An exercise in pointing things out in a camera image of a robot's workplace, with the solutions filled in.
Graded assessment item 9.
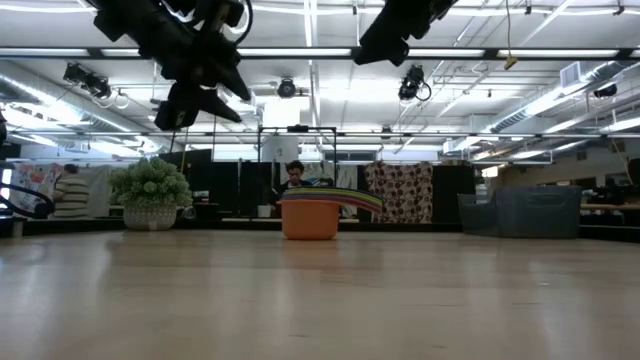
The green plant in white pot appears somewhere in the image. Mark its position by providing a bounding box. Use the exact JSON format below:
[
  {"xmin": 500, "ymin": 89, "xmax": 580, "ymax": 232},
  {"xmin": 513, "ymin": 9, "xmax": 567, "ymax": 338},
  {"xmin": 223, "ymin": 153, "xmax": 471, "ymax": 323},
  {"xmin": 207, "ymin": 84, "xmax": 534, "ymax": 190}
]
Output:
[{"xmin": 108, "ymin": 156, "xmax": 194, "ymax": 232}]

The plain grey cloth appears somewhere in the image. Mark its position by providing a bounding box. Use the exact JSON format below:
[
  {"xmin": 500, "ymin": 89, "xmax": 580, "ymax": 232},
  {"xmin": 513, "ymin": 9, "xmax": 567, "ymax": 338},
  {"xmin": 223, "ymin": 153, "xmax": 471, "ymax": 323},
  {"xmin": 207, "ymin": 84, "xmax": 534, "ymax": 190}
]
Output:
[{"xmin": 87, "ymin": 165, "xmax": 115, "ymax": 206}]

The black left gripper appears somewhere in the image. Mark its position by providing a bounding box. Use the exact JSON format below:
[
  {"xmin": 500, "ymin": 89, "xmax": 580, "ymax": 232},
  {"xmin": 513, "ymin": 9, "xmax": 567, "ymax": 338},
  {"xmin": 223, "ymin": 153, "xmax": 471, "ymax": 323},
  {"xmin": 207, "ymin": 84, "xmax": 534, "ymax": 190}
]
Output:
[{"xmin": 153, "ymin": 29, "xmax": 253, "ymax": 133}]

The orange measuring cup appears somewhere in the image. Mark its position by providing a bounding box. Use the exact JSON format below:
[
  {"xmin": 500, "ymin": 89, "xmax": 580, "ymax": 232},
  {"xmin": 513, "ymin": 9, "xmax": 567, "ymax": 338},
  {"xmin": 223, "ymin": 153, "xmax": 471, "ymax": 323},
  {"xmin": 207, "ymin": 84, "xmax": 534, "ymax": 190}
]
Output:
[{"xmin": 279, "ymin": 197, "xmax": 385, "ymax": 242}]

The leaf print cloth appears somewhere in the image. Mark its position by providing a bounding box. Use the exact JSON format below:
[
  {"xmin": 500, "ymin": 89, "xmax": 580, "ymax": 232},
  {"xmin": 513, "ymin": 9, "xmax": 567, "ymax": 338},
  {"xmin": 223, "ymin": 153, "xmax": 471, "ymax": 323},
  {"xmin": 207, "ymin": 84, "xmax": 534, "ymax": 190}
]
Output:
[{"xmin": 312, "ymin": 162, "xmax": 359, "ymax": 219}]

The white floral cloth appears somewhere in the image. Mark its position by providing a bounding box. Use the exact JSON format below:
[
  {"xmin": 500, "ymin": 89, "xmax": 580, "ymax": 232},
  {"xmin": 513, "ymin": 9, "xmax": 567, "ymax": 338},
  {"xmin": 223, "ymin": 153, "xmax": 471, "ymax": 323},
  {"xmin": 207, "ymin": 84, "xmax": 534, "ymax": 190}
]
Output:
[{"xmin": 9, "ymin": 163, "xmax": 64, "ymax": 214}]

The white cylinder tank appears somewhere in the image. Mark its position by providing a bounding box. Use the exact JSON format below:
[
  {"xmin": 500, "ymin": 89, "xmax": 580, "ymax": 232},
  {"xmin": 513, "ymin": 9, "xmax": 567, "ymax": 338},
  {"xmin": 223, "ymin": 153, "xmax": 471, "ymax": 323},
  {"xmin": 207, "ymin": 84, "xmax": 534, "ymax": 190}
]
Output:
[{"xmin": 260, "ymin": 135, "xmax": 301, "ymax": 164}]

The yellow measuring cup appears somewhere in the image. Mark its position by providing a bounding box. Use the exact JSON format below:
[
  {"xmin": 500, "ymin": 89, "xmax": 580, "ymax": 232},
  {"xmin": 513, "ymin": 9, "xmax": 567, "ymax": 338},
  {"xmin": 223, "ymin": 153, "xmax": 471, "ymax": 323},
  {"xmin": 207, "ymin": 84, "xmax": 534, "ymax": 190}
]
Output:
[{"xmin": 280, "ymin": 190, "xmax": 384, "ymax": 208}]

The round black ceiling camera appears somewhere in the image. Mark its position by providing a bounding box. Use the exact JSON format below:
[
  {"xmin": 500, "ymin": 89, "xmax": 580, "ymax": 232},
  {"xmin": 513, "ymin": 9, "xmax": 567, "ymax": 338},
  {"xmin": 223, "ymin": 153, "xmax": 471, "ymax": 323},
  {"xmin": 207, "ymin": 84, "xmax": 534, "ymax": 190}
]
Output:
[{"xmin": 276, "ymin": 77, "xmax": 298, "ymax": 99}]

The ceiling camera with cable loop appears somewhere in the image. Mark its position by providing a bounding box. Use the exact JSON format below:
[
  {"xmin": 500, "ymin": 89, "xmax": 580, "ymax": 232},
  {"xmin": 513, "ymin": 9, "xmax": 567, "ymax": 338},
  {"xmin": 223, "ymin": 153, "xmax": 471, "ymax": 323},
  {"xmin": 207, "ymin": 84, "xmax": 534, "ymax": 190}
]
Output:
[{"xmin": 397, "ymin": 64, "xmax": 433, "ymax": 103}]

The overhead light bar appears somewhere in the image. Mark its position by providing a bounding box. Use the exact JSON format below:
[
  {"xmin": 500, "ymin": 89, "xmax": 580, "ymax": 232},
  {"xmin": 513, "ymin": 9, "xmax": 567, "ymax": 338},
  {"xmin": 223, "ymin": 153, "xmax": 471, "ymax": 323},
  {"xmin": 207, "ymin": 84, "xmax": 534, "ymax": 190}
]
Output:
[{"xmin": 0, "ymin": 46, "xmax": 640, "ymax": 62}]

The black metal rack frame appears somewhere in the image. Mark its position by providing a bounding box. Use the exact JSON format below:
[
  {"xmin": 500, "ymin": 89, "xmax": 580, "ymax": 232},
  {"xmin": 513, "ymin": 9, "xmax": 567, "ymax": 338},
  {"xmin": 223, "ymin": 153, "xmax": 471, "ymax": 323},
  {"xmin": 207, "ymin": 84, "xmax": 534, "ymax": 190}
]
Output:
[{"xmin": 256, "ymin": 124, "xmax": 338, "ymax": 219}]

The yellow hanging tag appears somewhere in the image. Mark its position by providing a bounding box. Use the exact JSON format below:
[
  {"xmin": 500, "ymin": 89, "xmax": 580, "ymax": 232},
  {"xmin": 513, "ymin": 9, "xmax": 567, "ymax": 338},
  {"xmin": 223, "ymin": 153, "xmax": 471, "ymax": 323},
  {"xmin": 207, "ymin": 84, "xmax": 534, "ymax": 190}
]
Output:
[{"xmin": 503, "ymin": 0, "xmax": 520, "ymax": 72}]

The brown dotted cloth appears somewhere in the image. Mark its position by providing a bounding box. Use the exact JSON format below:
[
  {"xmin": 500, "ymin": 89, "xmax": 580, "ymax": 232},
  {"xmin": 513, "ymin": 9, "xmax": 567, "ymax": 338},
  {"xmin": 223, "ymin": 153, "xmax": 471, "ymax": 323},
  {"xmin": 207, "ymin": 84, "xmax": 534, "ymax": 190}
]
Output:
[{"xmin": 363, "ymin": 161, "xmax": 435, "ymax": 225}]

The white air vent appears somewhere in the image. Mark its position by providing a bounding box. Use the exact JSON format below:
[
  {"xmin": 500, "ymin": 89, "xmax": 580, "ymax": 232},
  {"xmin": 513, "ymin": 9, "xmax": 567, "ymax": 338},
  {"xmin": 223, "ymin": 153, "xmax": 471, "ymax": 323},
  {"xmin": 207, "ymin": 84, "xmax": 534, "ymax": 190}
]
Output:
[{"xmin": 559, "ymin": 60, "xmax": 582, "ymax": 89}]

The teal measuring cup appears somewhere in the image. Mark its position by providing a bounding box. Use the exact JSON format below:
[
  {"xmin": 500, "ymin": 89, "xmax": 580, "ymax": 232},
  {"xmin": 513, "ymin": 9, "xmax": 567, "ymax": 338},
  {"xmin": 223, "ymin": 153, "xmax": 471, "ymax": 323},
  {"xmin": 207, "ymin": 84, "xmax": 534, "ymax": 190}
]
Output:
[{"xmin": 280, "ymin": 192, "xmax": 384, "ymax": 210}]

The long black ceiling camera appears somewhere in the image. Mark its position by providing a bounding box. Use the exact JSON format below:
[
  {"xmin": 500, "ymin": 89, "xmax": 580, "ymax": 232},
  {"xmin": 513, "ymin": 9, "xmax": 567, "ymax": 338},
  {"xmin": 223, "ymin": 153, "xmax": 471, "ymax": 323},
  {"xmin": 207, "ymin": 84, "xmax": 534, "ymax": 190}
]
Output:
[{"xmin": 62, "ymin": 61, "xmax": 113, "ymax": 100}]

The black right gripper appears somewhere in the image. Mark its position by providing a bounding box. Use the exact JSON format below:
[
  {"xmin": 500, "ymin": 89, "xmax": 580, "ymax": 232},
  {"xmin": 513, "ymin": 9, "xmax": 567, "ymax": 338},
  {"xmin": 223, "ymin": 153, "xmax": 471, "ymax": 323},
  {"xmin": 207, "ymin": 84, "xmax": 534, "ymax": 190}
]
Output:
[{"xmin": 353, "ymin": 9, "xmax": 441, "ymax": 68}]

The black table frame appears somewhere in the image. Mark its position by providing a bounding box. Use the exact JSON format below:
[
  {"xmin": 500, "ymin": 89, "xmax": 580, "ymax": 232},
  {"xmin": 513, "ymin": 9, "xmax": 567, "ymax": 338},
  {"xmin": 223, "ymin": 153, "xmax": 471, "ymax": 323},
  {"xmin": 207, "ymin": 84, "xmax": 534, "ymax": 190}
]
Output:
[{"xmin": 0, "ymin": 215, "xmax": 640, "ymax": 244}]

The grey plastic basket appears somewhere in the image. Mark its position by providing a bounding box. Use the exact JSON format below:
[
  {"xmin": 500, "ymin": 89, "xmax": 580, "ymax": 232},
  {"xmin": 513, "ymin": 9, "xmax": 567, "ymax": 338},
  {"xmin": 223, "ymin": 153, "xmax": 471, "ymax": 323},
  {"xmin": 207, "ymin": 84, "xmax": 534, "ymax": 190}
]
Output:
[{"xmin": 457, "ymin": 185, "xmax": 584, "ymax": 240}]

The black partition panel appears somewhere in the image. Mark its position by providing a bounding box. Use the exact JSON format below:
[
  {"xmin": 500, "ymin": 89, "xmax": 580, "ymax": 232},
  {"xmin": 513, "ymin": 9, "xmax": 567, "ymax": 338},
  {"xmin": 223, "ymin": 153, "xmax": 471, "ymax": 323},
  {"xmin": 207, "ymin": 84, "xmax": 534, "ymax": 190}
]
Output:
[{"xmin": 431, "ymin": 164, "xmax": 477, "ymax": 225}]

